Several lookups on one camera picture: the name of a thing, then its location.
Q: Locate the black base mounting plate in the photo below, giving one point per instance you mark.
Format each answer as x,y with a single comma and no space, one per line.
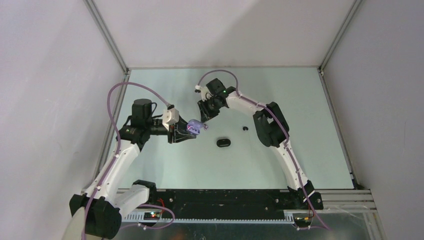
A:
232,204

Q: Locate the aluminium frame rail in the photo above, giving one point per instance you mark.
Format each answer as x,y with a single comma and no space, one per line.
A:
108,38

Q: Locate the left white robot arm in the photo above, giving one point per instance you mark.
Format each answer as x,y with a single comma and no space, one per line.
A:
99,211

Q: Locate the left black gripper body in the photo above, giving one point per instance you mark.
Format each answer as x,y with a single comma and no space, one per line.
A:
173,129

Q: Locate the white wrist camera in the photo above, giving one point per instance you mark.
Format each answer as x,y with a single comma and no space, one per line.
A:
170,116
203,91

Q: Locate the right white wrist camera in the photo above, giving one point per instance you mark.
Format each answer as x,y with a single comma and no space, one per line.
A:
203,91

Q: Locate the black earbud charging case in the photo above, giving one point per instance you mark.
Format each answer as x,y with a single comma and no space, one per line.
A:
223,143

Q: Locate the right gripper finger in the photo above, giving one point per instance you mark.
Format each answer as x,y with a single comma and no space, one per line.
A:
209,115
203,111

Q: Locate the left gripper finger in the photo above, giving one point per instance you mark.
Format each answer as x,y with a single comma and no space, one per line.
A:
182,127
180,137

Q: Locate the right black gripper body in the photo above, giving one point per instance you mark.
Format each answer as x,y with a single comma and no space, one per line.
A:
213,104

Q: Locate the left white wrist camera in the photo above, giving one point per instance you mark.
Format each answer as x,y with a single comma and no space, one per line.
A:
170,116

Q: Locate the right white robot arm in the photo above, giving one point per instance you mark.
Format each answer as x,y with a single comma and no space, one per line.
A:
272,131

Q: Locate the purple earbud charging case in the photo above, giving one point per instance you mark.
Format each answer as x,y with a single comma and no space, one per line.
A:
194,127

